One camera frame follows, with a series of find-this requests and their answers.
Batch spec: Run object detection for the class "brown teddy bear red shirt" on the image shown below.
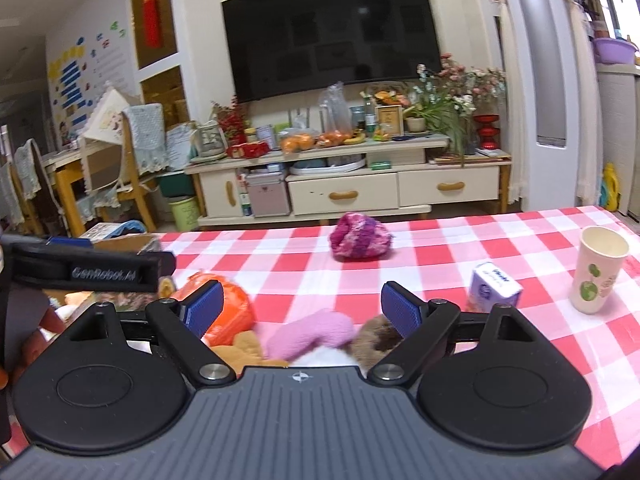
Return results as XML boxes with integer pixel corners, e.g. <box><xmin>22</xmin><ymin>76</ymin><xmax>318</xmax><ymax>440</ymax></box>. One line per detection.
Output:
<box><xmin>210</xmin><ymin>310</ymin><xmax>401</xmax><ymax>374</ymax></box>

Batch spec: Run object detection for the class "magenta knitted yarn hat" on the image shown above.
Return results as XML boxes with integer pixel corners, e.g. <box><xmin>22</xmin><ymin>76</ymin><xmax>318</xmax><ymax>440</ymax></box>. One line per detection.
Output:
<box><xmin>329</xmin><ymin>212</ymin><xmax>393</xmax><ymax>260</ymax></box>

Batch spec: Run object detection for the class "pink plush item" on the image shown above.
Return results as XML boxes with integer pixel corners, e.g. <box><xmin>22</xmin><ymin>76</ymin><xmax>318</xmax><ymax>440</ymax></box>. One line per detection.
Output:
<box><xmin>265</xmin><ymin>310</ymin><xmax>356</xmax><ymax>362</ymax></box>

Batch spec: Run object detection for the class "white printed carton box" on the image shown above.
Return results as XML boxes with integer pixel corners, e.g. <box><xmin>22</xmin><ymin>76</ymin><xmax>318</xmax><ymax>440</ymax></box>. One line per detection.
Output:
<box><xmin>81</xmin><ymin>222</ymin><xmax>124</xmax><ymax>242</ymax></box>

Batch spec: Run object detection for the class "small white purple carton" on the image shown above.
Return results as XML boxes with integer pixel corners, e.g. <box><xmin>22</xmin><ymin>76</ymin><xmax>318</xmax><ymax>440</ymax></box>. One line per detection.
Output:
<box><xmin>468</xmin><ymin>261</ymin><xmax>523</xmax><ymax>312</ymax></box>

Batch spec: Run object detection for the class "blue cloth item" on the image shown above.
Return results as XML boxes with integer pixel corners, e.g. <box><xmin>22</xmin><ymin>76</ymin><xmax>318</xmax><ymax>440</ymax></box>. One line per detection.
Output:
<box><xmin>108</xmin><ymin>220</ymin><xmax>153</xmax><ymax>238</ymax></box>

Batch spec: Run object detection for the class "wooden dining table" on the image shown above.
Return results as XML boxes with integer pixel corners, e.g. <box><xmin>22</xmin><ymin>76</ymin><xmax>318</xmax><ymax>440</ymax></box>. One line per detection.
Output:
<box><xmin>41</xmin><ymin>146</ymin><xmax>126</xmax><ymax>239</ymax></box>

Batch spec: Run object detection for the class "red white checkered tablecloth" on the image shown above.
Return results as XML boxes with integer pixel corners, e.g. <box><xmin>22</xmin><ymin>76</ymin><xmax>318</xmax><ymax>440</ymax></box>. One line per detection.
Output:
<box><xmin>0</xmin><ymin>205</ymin><xmax>640</xmax><ymax>470</ymax></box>

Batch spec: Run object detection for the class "green trash bin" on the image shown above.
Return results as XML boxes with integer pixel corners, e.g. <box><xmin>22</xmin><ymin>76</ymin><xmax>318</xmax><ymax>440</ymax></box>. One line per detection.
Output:
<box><xmin>168</xmin><ymin>196</ymin><xmax>201</xmax><ymax>232</ymax></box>

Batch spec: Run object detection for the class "orange snack bag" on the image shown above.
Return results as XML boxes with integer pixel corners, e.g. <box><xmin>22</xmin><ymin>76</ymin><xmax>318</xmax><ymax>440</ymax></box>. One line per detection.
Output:
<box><xmin>171</xmin><ymin>272</ymin><xmax>256</xmax><ymax>347</ymax></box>

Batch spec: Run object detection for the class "paper cup with green print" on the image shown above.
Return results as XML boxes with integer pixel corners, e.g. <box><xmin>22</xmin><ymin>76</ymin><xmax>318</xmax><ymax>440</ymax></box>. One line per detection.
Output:
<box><xmin>570</xmin><ymin>226</ymin><xmax>629</xmax><ymax>314</ymax></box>

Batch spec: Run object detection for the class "wooden dining chair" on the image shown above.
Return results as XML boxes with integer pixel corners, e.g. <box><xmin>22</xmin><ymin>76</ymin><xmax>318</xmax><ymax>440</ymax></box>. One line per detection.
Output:
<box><xmin>79</xmin><ymin>112</ymin><xmax>156</xmax><ymax>232</ymax></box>

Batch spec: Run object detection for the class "glass kettle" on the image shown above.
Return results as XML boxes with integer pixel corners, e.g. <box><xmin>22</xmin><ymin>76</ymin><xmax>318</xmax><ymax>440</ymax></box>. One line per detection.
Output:
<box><xmin>191</xmin><ymin>120</ymin><xmax>228</xmax><ymax>160</ymax></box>

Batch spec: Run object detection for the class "yellow detergent bottle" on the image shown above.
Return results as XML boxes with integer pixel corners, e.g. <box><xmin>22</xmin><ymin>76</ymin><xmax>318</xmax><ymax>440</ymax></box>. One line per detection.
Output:
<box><xmin>599</xmin><ymin>162</ymin><xmax>620</xmax><ymax>211</ymax></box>

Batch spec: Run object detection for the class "red gift box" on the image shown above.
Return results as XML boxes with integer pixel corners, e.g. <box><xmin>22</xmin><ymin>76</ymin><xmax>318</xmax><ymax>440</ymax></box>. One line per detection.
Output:
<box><xmin>227</xmin><ymin>141</ymin><xmax>270</xmax><ymax>159</ymax></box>

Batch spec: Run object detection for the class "pink storage box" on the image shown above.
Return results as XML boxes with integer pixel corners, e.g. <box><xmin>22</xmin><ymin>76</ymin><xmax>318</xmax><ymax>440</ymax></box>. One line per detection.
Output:
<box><xmin>246</xmin><ymin>171</ymin><xmax>291</xmax><ymax>218</ymax></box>

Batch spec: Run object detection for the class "red berry branch decoration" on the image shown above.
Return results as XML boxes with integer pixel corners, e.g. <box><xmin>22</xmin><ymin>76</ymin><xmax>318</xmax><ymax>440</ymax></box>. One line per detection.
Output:
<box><xmin>210</xmin><ymin>96</ymin><xmax>246</xmax><ymax>145</ymax></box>

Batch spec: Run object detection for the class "red vase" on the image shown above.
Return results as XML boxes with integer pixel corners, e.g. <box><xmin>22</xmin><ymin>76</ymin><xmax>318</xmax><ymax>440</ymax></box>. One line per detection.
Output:
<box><xmin>474</xmin><ymin>114</ymin><xmax>500</xmax><ymax>150</ymax></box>

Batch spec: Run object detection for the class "cream TV stand cabinet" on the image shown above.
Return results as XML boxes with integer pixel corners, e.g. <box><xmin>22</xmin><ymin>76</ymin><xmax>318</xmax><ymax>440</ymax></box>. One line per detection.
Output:
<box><xmin>186</xmin><ymin>134</ymin><xmax>511</xmax><ymax>226</ymax></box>

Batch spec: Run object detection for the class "bag of oranges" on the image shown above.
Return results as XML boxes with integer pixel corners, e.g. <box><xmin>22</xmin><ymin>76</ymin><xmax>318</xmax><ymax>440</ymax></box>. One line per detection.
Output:
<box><xmin>279</xmin><ymin>130</ymin><xmax>317</xmax><ymax>154</ymax></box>

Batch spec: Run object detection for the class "framed picture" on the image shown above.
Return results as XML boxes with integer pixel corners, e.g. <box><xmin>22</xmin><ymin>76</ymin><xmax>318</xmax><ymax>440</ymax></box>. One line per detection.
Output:
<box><xmin>376</xmin><ymin>105</ymin><xmax>404</xmax><ymax>136</ymax></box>

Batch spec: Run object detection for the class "potted flower plant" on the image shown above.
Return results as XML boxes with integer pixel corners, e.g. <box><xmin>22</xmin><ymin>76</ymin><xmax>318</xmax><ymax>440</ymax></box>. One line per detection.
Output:
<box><xmin>404</xmin><ymin>53</ymin><xmax>506</xmax><ymax>160</ymax></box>

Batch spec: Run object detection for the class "clear plastic bag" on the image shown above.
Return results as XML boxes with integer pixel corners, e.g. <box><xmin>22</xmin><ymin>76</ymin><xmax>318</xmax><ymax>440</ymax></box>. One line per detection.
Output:
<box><xmin>319</xmin><ymin>81</ymin><xmax>352</xmax><ymax>136</ymax></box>

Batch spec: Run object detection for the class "purple plastic basin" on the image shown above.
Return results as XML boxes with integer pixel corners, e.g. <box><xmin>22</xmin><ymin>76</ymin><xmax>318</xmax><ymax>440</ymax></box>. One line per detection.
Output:
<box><xmin>593</xmin><ymin>37</ymin><xmax>637</xmax><ymax>65</ymax></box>

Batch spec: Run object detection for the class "white standing air conditioner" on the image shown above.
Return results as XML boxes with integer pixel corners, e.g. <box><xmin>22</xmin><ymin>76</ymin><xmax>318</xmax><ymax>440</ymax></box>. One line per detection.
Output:
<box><xmin>498</xmin><ymin>0</ymin><xmax>603</xmax><ymax>211</ymax></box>

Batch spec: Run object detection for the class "black flat screen television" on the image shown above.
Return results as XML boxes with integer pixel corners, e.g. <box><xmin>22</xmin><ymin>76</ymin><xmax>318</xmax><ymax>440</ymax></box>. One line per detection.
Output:
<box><xmin>222</xmin><ymin>0</ymin><xmax>442</xmax><ymax>102</ymax></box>

